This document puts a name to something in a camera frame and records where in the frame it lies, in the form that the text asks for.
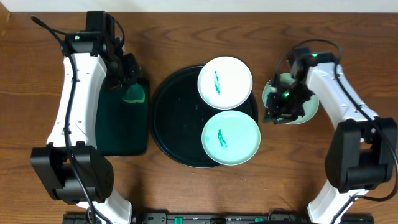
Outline green scouring sponge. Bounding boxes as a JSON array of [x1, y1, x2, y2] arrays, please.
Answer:
[[122, 83, 146, 104]]

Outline mint plate with green stain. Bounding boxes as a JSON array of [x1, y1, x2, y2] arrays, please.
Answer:
[[201, 110, 261, 166]]

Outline rectangular black water tray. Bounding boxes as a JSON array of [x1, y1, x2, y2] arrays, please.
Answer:
[[95, 78, 150, 156]]

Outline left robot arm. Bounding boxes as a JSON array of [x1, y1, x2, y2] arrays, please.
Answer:
[[30, 30, 149, 223]]

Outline white plate with green stain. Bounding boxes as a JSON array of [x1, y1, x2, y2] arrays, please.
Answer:
[[197, 56, 253, 110]]

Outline round black tray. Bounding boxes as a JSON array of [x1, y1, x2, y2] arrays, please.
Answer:
[[149, 65, 258, 168]]

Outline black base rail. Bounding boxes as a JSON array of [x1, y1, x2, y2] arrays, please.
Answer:
[[62, 213, 375, 224]]

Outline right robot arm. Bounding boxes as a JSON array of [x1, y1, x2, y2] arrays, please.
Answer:
[[264, 47, 397, 223]]

